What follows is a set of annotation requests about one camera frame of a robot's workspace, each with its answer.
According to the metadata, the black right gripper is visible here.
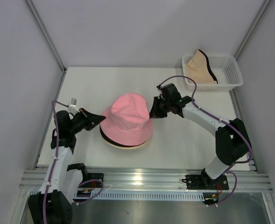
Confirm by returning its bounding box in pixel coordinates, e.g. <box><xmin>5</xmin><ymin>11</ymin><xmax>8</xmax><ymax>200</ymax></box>
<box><xmin>148</xmin><ymin>96</ymin><xmax>171</xmax><ymax>119</ymax></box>

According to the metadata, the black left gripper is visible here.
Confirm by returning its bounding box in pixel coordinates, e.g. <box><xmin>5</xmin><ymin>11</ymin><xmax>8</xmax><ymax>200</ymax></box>
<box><xmin>69</xmin><ymin>108</ymin><xmax>105</xmax><ymax>134</ymax></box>

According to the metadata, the cream bucket hat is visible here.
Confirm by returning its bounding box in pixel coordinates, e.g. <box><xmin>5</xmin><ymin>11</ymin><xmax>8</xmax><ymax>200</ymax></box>
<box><xmin>103</xmin><ymin>139</ymin><xmax>151</xmax><ymax>150</ymax></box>

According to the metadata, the black bucket hat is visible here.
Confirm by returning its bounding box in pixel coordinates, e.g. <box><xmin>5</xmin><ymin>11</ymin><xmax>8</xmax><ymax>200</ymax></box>
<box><xmin>99</xmin><ymin>127</ymin><xmax>151</xmax><ymax>149</ymax></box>

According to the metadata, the beige hat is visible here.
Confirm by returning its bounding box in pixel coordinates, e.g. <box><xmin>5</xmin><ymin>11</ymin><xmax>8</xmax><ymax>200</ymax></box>
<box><xmin>185</xmin><ymin>49</ymin><xmax>218</xmax><ymax>84</ymax></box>

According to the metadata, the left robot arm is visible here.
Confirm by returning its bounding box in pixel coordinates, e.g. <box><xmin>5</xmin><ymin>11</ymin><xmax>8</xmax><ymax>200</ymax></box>
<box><xmin>28</xmin><ymin>108</ymin><xmax>106</xmax><ymax>224</ymax></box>

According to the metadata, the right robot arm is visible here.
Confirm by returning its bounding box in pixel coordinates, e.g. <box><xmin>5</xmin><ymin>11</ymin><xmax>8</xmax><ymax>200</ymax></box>
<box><xmin>150</xmin><ymin>84</ymin><xmax>251</xmax><ymax>190</ymax></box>

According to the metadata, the white plastic basket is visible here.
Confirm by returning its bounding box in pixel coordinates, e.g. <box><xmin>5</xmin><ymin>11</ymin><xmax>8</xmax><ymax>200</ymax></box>
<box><xmin>182</xmin><ymin>54</ymin><xmax>244</xmax><ymax>92</ymax></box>

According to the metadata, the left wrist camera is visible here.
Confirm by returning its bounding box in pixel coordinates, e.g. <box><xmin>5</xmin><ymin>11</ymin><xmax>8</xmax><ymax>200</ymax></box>
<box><xmin>68</xmin><ymin>98</ymin><xmax>79</xmax><ymax>115</ymax></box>

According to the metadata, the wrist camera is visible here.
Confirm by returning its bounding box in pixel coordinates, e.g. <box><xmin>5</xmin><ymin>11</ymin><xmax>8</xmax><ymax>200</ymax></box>
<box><xmin>68</xmin><ymin>98</ymin><xmax>79</xmax><ymax>115</ymax></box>
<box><xmin>156</xmin><ymin>85</ymin><xmax>165</xmax><ymax>95</ymax></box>

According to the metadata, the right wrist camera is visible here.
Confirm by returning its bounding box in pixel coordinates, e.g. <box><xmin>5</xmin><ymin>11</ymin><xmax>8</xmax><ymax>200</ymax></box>
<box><xmin>156</xmin><ymin>85</ymin><xmax>165</xmax><ymax>95</ymax></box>

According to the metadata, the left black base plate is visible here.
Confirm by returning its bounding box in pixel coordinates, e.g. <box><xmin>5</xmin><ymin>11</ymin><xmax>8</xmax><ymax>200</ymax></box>
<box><xmin>80</xmin><ymin>173</ymin><xmax>104</xmax><ymax>188</ymax></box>

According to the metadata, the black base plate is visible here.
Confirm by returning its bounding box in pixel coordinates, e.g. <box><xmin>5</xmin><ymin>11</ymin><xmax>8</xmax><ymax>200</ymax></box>
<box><xmin>181</xmin><ymin>175</ymin><xmax>229</xmax><ymax>190</ymax></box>
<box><xmin>80</xmin><ymin>173</ymin><xmax>104</xmax><ymax>188</ymax></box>

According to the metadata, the aluminium mounting rail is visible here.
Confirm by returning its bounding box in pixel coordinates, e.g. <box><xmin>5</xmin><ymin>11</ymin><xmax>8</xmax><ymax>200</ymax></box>
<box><xmin>20</xmin><ymin>164</ymin><xmax>275</xmax><ymax>193</ymax></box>

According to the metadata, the white slotted cable duct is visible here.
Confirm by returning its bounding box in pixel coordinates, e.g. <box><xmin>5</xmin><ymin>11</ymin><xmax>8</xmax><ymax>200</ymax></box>
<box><xmin>69</xmin><ymin>190</ymin><xmax>204</xmax><ymax>202</ymax></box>

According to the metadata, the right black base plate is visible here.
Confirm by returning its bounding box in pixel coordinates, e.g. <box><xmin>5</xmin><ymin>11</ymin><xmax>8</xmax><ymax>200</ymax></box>
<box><xmin>181</xmin><ymin>175</ymin><xmax>229</xmax><ymax>190</ymax></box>

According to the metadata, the right aluminium frame post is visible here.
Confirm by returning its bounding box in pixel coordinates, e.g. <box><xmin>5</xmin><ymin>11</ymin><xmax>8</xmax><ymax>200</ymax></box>
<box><xmin>234</xmin><ymin>0</ymin><xmax>274</xmax><ymax>61</ymax></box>

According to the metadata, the aluminium frame post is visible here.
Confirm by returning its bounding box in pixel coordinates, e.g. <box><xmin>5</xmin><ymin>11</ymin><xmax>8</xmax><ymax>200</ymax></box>
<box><xmin>234</xmin><ymin>0</ymin><xmax>274</xmax><ymax>61</ymax></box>
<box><xmin>23</xmin><ymin>0</ymin><xmax>66</xmax><ymax>73</ymax></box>

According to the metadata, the left aluminium frame post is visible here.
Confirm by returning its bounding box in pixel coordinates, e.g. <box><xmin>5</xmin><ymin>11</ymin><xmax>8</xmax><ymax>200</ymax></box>
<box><xmin>23</xmin><ymin>0</ymin><xmax>66</xmax><ymax>73</ymax></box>

